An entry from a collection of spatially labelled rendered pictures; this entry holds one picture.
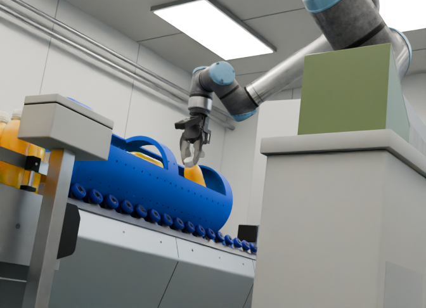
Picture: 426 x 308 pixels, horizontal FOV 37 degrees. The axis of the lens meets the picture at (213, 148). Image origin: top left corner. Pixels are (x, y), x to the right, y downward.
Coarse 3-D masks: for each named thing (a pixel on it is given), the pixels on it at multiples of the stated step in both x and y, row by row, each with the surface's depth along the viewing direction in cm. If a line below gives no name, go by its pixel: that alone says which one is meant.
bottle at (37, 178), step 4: (40, 148) 161; (40, 152) 161; (44, 152) 163; (40, 156) 161; (44, 156) 163; (36, 176) 160; (40, 176) 161; (36, 180) 160; (32, 184) 159; (36, 184) 160; (36, 188) 160; (32, 192) 159; (36, 192) 160
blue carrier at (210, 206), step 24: (120, 144) 222; (144, 144) 224; (96, 168) 180; (120, 168) 188; (144, 168) 197; (168, 168) 209; (120, 192) 193; (144, 192) 200; (168, 192) 210; (192, 192) 222; (216, 192) 236; (192, 216) 227; (216, 216) 239
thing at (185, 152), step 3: (183, 141) 239; (186, 141) 239; (183, 144) 238; (186, 144) 238; (189, 144) 238; (183, 147) 238; (186, 147) 237; (189, 147) 239; (183, 150) 238; (186, 150) 238; (189, 150) 241; (183, 153) 237; (186, 153) 238; (189, 153) 241; (183, 156) 237; (186, 156) 240; (189, 156) 242; (183, 159) 237; (183, 162) 237
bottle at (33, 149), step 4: (32, 144) 154; (32, 148) 154; (36, 148) 156; (32, 152) 154; (36, 152) 156; (36, 156) 157; (28, 172) 153; (24, 176) 152; (28, 176) 153; (24, 180) 152; (24, 184) 152
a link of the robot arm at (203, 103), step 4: (196, 96) 240; (200, 96) 239; (192, 100) 240; (196, 100) 239; (200, 100) 239; (204, 100) 239; (208, 100) 240; (188, 104) 242; (192, 104) 239; (196, 104) 239; (200, 104) 238; (204, 104) 239; (208, 104) 240; (188, 108) 242; (192, 108) 241; (196, 108) 240; (200, 108) 240; (204, 108) 239; (208, 108) 240; (208, 112) 243
